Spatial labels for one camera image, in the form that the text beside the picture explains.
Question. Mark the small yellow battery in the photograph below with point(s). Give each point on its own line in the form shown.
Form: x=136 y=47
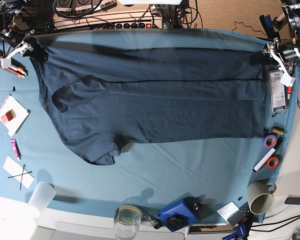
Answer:
x=278 y=131

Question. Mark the dark blue T-shirt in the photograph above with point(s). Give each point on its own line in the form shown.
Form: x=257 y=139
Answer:
x=101 y=99

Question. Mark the clear glass mug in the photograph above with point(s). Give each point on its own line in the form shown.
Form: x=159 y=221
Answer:
x=126 y=222

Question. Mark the light blue table cloth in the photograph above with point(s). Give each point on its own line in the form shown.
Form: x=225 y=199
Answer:
x=151 y=176

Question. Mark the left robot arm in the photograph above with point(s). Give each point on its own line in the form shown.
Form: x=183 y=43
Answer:
x=290 y=15

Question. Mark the orange black utility knife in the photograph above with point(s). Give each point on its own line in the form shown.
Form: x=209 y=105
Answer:
x=16 y=68

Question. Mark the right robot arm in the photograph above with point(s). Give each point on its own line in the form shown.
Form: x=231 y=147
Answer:
x=11 y=9

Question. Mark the purple tape roll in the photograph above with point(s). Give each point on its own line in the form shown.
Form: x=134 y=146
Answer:
x=269 y=141

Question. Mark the orange screwdriver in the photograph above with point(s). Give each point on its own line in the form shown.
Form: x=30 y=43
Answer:
x=288 y=95

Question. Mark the blue clamp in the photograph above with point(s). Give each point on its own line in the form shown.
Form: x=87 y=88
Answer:
x=241 y=232

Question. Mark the small pink tube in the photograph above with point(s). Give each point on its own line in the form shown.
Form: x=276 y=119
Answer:
x=15 y=148

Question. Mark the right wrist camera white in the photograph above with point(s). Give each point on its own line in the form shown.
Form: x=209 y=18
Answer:
x=5 y=63

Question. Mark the black hair pin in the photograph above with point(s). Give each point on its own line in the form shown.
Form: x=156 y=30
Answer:
x=23 y=169
x=19 y=174

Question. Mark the beige ceramic mug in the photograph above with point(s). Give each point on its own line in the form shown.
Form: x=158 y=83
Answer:
x=260 y=197

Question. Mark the white packaged device box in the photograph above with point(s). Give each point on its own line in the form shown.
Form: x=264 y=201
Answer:
x=277 y=92

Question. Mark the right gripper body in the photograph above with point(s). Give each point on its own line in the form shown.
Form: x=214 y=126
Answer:
x=19 y=41

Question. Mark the small padlock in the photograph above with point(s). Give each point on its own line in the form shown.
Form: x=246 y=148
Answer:
x=154 y=222

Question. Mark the blue plastic box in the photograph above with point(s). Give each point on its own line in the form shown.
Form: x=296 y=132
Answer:
x=180 y=214

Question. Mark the black adapter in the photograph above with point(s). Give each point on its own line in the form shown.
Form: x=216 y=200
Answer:
x=292 y=200

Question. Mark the red tape roll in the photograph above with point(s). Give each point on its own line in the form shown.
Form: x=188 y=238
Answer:
x=272 y=162

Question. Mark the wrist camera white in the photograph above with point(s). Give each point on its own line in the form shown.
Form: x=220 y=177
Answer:
x=5 y=63
x=287 y=80

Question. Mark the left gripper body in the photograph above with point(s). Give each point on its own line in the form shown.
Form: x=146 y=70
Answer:
x=279 y=51

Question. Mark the white paper with red square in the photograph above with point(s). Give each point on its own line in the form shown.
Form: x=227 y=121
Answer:
x=12 y=115

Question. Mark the white marker pen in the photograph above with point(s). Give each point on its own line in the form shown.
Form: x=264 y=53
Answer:
x=264 y=159

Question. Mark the translucent plastic cup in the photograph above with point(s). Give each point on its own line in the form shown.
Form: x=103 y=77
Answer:
x=41 y=197

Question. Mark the white power strip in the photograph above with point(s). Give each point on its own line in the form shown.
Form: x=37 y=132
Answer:
x=138 y=19

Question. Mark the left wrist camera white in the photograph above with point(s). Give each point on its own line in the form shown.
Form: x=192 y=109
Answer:
x=287 y=80

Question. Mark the black remote control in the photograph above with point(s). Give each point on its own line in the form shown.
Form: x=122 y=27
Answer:
x=238 y=216

